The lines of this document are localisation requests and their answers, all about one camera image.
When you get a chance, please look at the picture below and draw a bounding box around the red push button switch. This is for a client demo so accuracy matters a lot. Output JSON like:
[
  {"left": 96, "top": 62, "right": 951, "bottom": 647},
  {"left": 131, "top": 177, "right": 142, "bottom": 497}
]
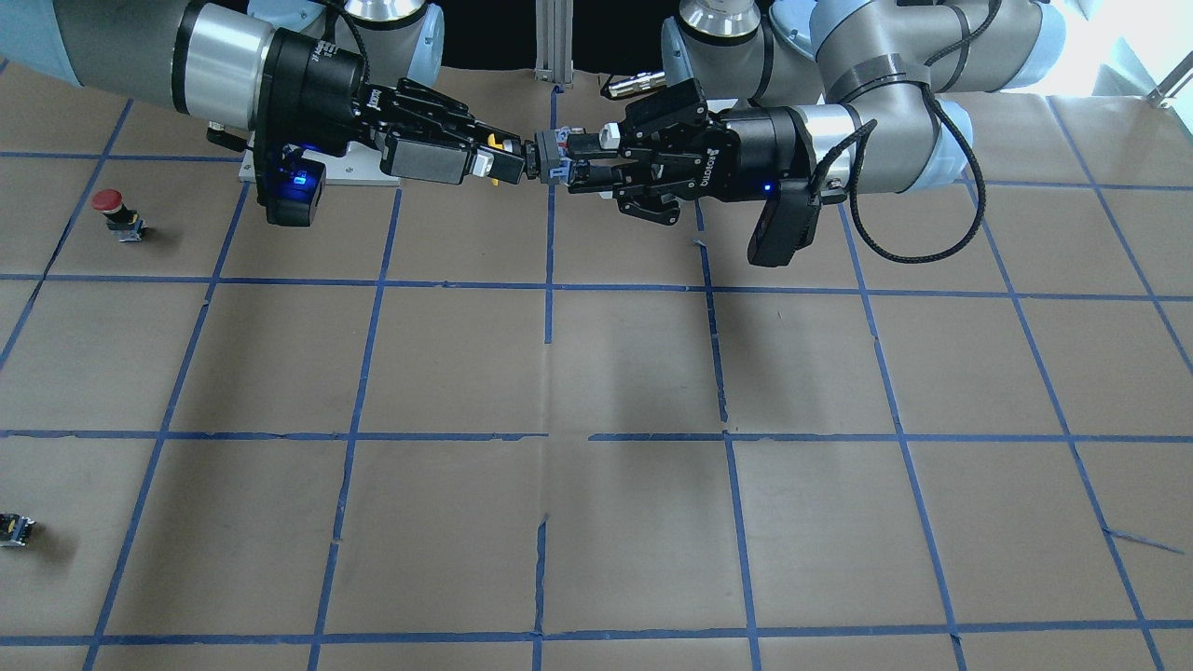
[{"left": 89, "top": 187, "right": 146, "bottom": 242}]

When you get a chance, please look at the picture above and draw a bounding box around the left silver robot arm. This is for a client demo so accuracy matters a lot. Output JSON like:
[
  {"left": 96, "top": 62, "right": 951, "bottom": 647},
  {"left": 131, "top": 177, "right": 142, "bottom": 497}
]
[{"left": 537, "top": 1, "right": 1067, "bottom": 267}]

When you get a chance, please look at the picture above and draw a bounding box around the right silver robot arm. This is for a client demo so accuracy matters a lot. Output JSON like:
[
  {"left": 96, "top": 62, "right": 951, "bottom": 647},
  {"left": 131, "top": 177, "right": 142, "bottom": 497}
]
[{"left": 4, "top": 1, "right": 534, "bottom": 203}]

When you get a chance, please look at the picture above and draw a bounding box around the brown paper table cover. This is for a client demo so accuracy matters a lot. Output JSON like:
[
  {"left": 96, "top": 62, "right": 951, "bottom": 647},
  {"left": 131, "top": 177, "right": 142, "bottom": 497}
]
[{"left": 1, "top": 62, "right": 1192, "bottom": 670}]

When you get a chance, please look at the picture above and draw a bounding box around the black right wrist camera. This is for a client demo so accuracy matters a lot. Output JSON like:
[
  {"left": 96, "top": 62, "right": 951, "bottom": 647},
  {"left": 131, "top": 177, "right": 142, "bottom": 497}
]
[{"left": 261, "top": 144, "right": 324, "bottom": 226}]

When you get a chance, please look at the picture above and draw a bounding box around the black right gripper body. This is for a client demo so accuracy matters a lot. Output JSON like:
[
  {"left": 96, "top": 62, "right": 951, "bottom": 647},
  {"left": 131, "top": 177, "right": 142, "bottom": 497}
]
[{"left": 252, "top": 29, "right": 472, "bottom": 186}]

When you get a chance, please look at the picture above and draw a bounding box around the yellow push button switch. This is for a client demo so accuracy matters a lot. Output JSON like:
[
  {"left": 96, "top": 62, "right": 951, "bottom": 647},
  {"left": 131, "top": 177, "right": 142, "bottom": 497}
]
[{"left": 521, "top": 127, "right": 583, "bottom": 185}]

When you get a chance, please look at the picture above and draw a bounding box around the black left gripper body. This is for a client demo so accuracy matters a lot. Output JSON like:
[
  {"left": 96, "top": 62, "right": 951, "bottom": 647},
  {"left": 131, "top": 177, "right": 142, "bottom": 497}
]
[{"left": 610, "top": 79, "right": 802, "bottom": 224}]

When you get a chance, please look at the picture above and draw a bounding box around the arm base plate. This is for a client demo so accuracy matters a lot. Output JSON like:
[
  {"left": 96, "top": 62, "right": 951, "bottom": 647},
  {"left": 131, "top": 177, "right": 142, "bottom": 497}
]
[{"left": 239, "top": 140, "right": 402, "bottom": 187}]

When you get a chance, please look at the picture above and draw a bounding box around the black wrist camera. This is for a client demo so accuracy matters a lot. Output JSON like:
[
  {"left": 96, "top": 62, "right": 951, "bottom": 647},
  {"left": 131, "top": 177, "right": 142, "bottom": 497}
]
[
  {"left": 747, "top": 178, "right": 822, "bottom": 267},
  {"left": 261, "top": 144, "right": 324, "bottom": 226}
]

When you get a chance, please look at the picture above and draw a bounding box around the aluminium frame post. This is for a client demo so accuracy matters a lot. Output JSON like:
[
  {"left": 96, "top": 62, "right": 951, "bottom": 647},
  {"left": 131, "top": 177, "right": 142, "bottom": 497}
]
[{"left": 534, "top": 0, "right": 574, "bottom": 90}]

